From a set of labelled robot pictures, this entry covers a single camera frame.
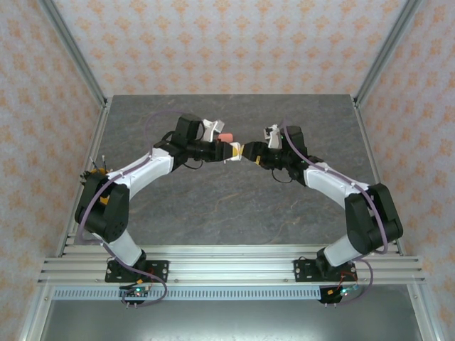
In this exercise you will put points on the aluminium frame leg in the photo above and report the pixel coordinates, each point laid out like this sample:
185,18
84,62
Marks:
423,312
37,312

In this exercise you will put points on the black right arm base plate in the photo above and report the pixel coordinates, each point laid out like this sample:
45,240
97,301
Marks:
302,270

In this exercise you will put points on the yellow pen cup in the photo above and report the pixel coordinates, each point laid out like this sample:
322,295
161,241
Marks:
99,173

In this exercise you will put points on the pink earbud charging case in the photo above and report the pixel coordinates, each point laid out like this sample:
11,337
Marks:
226,137

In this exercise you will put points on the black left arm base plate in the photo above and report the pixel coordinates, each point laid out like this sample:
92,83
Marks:
160,270

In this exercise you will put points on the aluminium frame post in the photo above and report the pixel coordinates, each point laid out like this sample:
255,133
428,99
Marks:
74,49
386,49

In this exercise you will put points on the grey metal sheet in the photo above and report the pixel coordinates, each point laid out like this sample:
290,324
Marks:
231,323

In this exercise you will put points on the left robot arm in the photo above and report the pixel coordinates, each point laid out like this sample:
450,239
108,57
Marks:
149,174

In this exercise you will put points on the black marker pen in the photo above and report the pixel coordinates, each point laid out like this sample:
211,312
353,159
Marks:
85,180
89,174

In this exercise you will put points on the thin white-tipped pen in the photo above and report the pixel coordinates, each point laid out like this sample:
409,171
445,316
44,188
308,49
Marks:
104,161
94,164

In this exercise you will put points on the aluminium side rail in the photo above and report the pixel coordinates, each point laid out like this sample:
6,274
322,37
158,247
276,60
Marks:
95,142
369,142

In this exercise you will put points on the aluminium mounting rail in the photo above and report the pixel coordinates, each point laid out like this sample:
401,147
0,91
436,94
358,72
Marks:
231,266

